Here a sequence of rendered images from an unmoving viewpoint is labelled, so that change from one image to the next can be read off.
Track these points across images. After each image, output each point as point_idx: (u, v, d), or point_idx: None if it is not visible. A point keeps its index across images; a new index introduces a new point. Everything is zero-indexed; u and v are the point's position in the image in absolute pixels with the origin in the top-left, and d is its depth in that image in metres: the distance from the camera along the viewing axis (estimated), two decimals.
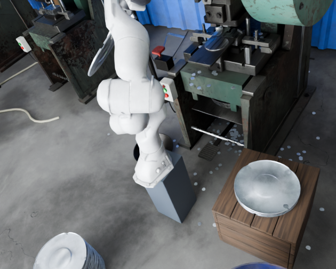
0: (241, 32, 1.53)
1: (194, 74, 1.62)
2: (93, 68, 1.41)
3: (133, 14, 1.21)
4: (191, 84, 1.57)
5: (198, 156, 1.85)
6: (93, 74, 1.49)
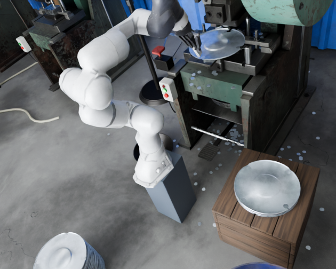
0: (241, 32, 1.53)
1: (194, 74, 1.62)
2: None
3: None
4: (191, 84, 1.57)
5: (198, 156, 1.85)
6: (202, 35, 1.62)
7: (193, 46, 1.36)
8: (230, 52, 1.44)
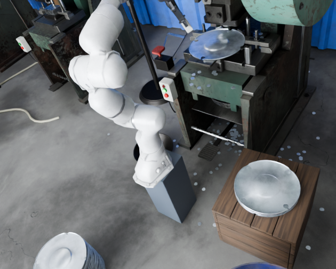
0: (241, 32, 1.53)
1: (194, 74, 1.62)
2: (235, 44, 1.48)
3: None
4: (191, 84, 1.57)
5: (198, 156, 1.85)
6: (232, 54, 1.43)
7: None
8: (204, 36, 1.60)
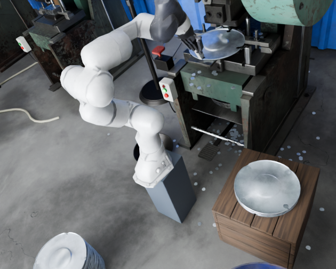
0: (241, 32, 1.53)
1: (194, 74, 1.62)
2: (222, 33, 1.58)
3: None
4: (191, 84, 1.57)
5: (198, 156, 1.85)
6: (238, 32, 1.55)
7: (196, 49, 1.38)
8: None
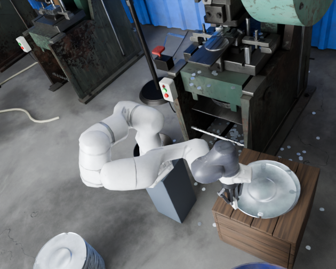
0: (241, 32, 1.53)
1: (194, 74, 1.62)
2: (285, 187, 1.32)
3: None
4: (191, 84, 1.57)
5: None
6: (292, 203, 1.26)
7: None
8: None
